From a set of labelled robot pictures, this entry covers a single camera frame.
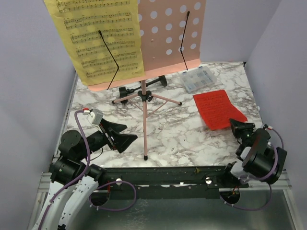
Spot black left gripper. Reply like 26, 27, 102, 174
78, 117, 138, 160

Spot red paper sheet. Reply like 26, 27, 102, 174
193, 90, 248, 130

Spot pink perforated music stand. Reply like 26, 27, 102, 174
89, 0, 206, 160

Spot yellow sheet music page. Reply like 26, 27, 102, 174
44, 0, 144, 86

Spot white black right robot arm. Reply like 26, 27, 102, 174
221, 118, 287, 188

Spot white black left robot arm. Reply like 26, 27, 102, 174
32, 118, 138, 230

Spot black clip-on holder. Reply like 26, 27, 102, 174
118, 74, 168, 105

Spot clear plastic compartment box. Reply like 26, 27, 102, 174
179, 66, 217, 93

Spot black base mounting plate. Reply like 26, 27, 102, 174
85, 165, 240, 200

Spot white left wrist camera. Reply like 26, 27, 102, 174
83, 108, 103, 127

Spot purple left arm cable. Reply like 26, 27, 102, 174
37, 109, 137, 230

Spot aluminium frame rail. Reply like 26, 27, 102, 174
38, 170, 292, 193

